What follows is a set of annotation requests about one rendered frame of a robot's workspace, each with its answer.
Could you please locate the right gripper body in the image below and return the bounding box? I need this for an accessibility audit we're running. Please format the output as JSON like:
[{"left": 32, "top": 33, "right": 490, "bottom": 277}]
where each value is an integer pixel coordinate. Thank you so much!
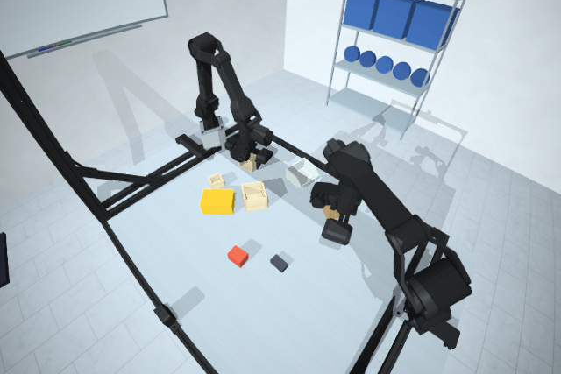
[{"left": 322, "top": 186, "right": 362, "bottom": 246}]

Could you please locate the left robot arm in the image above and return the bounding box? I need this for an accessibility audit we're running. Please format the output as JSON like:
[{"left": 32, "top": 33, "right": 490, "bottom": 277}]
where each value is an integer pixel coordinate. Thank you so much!
[{"left": 188, "top": 32, "right": 274, "bottom": 163}]

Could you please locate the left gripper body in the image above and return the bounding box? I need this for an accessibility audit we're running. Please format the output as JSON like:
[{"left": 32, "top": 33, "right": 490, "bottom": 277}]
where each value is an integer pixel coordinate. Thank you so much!
[{"left": 224, "top": 137, "right": 273, "bottom": 164}]

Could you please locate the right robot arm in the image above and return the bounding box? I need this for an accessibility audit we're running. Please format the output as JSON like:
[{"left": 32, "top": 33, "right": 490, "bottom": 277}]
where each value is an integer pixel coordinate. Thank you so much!
[{"left": 309, "top": 138, "right": 472, "bottom": 335}]

